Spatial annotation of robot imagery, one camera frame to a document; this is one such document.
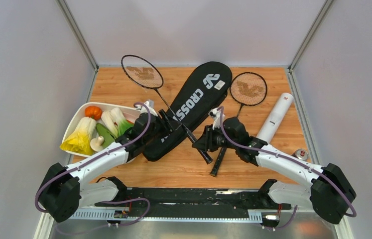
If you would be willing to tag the white mushroom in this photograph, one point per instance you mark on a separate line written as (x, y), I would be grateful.
(96, 144)

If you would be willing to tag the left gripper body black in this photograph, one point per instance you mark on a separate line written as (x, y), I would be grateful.
(161, 128)

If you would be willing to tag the small orange pumpkin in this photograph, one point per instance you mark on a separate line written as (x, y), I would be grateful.
(93, 112)

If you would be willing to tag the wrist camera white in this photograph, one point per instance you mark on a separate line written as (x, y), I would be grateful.
(217, 116)
(148, 107)

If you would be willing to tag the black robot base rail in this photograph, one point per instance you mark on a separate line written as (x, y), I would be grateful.
(195, 202)

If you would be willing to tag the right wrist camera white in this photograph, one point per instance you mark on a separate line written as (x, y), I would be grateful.
(217, 116)

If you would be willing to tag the green bok choy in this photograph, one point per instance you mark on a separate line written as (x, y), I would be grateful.
(121, 123)

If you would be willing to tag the black racket bag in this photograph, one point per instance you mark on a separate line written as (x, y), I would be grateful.
(204, 89)

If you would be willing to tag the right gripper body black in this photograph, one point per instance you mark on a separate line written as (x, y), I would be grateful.
(214, 139)

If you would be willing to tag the white plastic tray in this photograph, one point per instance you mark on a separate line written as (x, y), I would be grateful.
(131, 114)

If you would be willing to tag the white bok choy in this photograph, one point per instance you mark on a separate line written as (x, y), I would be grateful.
(106, 117)

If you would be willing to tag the badminton racket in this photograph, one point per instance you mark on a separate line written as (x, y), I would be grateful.
(143, 73)
(248, 89)

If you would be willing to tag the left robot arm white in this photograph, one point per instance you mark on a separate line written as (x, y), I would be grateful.
(65, 189)

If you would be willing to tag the yellow napa cabbage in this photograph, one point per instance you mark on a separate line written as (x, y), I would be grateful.
(79, 140)

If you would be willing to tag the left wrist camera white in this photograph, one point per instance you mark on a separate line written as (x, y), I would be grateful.
(148, 107)

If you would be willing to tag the white shuttlecock tube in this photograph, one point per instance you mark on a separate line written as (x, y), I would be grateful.
(274, 119)

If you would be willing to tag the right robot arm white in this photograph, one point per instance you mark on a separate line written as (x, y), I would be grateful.
(325, 189)

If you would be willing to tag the energy drink can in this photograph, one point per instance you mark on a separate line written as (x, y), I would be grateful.
(301, 154)

